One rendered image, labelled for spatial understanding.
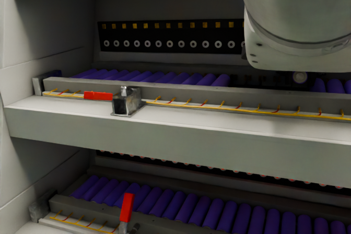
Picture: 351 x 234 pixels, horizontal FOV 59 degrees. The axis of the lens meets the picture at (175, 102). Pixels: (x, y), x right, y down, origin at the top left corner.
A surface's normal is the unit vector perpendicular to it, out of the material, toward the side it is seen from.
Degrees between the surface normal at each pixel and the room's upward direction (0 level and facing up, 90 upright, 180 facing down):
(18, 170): 90
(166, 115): 17
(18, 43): 90
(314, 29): 167
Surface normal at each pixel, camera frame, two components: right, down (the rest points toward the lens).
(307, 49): -0.14, 0.98
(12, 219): 0.93, 0.07
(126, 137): -0.36, 0.32
